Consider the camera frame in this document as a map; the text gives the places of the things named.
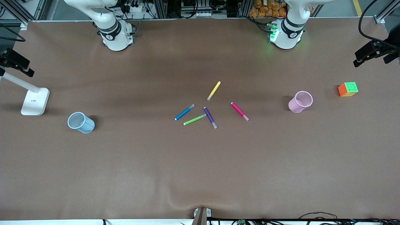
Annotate pink marker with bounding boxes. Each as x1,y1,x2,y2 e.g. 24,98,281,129
231,102,249,121

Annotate blue marker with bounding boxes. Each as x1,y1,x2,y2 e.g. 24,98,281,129
174,104,195,121

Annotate white desk lamp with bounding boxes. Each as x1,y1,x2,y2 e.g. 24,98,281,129
0,72,50,116

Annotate colourful puzzle cube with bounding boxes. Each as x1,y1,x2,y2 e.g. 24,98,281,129
338,82,359,97

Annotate pink plastic cup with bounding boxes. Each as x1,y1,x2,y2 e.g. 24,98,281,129
288,91,313,113

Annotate blue plastic cup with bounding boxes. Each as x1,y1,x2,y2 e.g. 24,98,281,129
67,112,95,134

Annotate orange snack bag pile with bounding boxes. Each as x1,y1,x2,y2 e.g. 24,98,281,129
249,0,288,18

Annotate yellow marker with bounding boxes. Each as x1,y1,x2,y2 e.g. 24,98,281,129
207,81,221,101

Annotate purple marker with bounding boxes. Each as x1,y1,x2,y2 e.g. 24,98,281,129
203,107,218,129

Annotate green marker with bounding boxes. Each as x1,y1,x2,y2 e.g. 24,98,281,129
183,114,207,126

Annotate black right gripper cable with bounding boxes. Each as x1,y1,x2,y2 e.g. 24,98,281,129
0,23,26,42

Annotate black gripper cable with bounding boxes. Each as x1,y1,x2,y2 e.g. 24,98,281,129
0,23,26,42
358,0,390,47

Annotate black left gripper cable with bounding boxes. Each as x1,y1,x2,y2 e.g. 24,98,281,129
358,0,390,47

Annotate black table edge cable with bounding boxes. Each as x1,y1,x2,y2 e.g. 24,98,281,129
298,212,338,220

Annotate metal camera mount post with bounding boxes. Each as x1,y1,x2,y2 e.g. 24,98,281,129
192,207,212,225

